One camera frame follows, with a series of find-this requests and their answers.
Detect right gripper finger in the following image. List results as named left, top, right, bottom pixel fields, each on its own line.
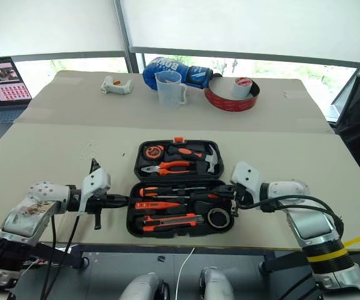
left=212, top=184, right=234, bottom=197
left=214, top=198, right=234, bottom=209

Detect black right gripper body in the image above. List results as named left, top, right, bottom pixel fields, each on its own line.
left=229, top=186, right=253, bottom=219

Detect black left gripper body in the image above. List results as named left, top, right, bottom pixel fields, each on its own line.
left=86, top=192, right=109, bottom=231

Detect black orange Phillips screwdriver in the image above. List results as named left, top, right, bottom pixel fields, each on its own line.
left=152, top=192, right=222, bottom=203

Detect black electrical tape roll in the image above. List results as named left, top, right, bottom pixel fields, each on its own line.
left=206, top=208, right=231, bottom=229

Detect black tool case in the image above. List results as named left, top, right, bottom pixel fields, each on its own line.
left=126, top=136, right=238, bottom=240

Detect orange black slotted screwdriver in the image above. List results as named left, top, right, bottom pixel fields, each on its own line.
left=138, top=186, right=208, bottom=198

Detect orange voltage tester pen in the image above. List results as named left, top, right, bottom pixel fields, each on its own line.
left=134, top=201, right=188, bottom=211

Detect orange black utility knife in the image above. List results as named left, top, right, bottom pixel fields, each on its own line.
left=141, top=213, right=204, bottom=233

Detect orange black tape measure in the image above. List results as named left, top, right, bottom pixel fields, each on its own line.
left=144, top=144, right=166, bottom=159

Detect grey rounded shape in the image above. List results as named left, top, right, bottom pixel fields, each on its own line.
left=198, top=266, right=235, bottom=300
left=118, top=272, right=170, bottom=300

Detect red double-sided tape roll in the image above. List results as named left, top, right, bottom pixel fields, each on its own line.
left=204, top=76, right=261, bottom=114

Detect clear plastic measuring cup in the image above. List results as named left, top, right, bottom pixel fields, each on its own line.
left=154, top=70, right=188, bottom=111

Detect blue boxing glove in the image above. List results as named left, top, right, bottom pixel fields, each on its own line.
left=142, top=56, right=224, bottom=92

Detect open laptop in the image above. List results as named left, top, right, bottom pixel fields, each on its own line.
left=0, top=56, right=33, bottom=126

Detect white roller blind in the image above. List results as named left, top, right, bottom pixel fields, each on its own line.
left=120, top=0, right=360, bottom=68
left=0, top=0, right=128, bottom=59

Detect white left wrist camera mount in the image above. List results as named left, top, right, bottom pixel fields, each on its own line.
left=77, top=168, right=112, bottom=217

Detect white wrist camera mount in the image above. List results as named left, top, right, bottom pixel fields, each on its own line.
left=229, top=161, right=263, bottom=201
left=77, top=168, right=112, bottom=217

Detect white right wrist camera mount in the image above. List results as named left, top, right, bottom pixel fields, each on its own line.
left=229, top=161, right=263, bottom=201

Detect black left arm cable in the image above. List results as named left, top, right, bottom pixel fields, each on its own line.
left=39, top=214, right=57, bottom=300
left=44, top=214, right=81, bottom=300

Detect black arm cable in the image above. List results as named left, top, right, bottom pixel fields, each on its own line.
left=44, top=214, right=81, bottom=300
left=238, top=194, right=345, bottom=239
left=39, top=214, right=57, bottom=300

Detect claw hammer orange black handle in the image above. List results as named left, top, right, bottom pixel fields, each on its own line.
left=167, top=144, right=222, bottom=174

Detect orange handled pliers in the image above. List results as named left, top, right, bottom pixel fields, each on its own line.
left=140, top=160, right=197, bottom=176

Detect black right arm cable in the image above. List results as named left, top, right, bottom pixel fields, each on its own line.
left=238, top=194, right=345, bottom=239

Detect thin white cable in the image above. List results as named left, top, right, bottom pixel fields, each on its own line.
left=174, top=246, right=197, bottom=300

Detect white plastic bracket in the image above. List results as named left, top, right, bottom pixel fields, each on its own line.
left=101, top=75, right=135, bottom=96

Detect grey window frame post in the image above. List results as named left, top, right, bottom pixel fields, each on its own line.
left=112, top=0, right=139, bottom=74

